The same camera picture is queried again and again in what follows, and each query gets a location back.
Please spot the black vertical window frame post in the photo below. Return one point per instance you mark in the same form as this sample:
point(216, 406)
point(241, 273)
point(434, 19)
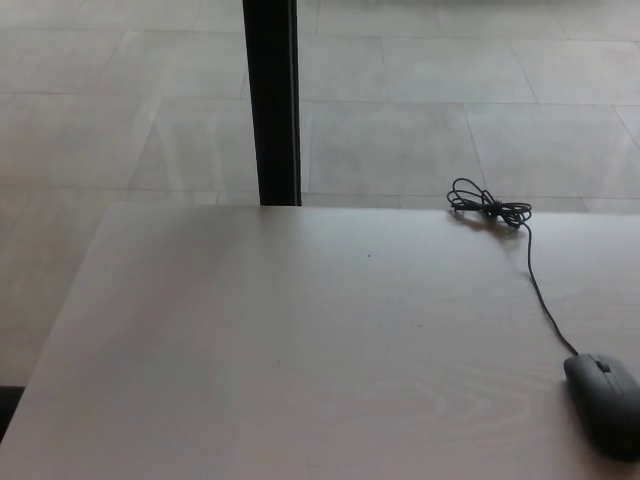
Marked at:
point(271, 100)

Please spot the black computer mouse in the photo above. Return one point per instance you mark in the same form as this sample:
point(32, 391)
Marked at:
point(610, 407)

